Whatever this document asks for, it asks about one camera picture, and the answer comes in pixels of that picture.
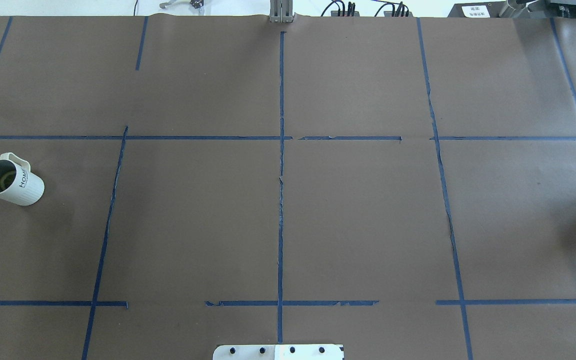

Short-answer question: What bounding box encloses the white ribbed mug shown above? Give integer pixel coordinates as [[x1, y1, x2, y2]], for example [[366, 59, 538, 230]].
[[0, 152, 45, 207]]

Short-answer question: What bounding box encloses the brown paper table mat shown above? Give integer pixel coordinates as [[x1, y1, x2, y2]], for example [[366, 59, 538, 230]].
[[0, 14, 576, 360]]

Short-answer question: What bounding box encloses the left black power strip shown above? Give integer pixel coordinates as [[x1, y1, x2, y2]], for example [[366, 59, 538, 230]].
[[330, 9, 361, 18]]

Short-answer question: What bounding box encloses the black power strip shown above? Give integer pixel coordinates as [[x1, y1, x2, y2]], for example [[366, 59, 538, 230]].
[[330, 9, 361, 18], [382, 7, 414, 18]]

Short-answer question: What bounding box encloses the right black power strip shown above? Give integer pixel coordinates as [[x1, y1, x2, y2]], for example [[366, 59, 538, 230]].
[[382, 7, 414, 18]]

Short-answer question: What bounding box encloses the dark box with label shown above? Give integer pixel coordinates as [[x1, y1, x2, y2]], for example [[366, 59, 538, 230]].
[[447, 0, 511, 19]]

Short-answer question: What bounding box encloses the aluminium frame post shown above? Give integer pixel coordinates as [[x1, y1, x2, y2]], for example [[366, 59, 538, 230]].
[[269, 0, 295, 24]]

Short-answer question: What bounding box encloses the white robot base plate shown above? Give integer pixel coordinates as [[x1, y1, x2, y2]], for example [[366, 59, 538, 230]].
[[212, 343, 345, 360]]

